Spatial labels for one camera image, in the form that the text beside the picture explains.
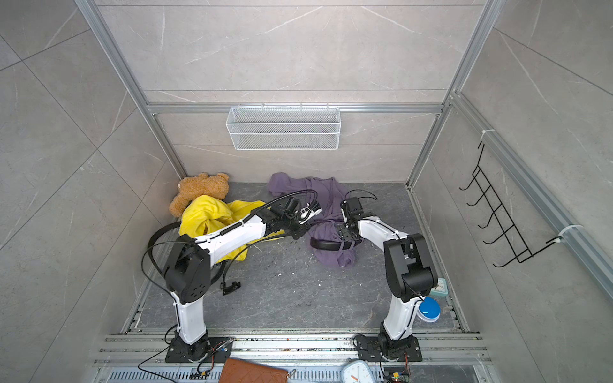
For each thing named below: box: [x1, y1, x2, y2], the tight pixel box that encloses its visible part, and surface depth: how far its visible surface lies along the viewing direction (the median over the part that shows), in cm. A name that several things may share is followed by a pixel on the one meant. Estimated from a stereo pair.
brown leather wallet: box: [218, 358, 290, 383], surface depth 69 cm
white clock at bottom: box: [340, 359, 377, 383], surface depth 69 cm
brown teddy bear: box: [168, 172, 230, 218], surface depth 109 cm
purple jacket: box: [308, 244, 357, 268], surface depth 92 cm
